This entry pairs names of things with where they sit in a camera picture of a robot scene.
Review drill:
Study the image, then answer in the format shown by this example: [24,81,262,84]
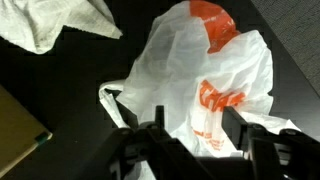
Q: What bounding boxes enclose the cardboard box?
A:
[0,85,52,178]

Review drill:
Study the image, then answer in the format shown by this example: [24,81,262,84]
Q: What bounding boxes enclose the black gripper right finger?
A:
[222,107,320,180]

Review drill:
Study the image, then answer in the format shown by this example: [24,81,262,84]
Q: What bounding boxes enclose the white plastic bag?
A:
[99,0,293,158]

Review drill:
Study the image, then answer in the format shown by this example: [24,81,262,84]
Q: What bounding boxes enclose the white knitted cloth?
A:
[0,0,122,54]

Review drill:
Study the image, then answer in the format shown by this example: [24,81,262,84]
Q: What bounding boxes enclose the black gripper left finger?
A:
[107,106,187,180]

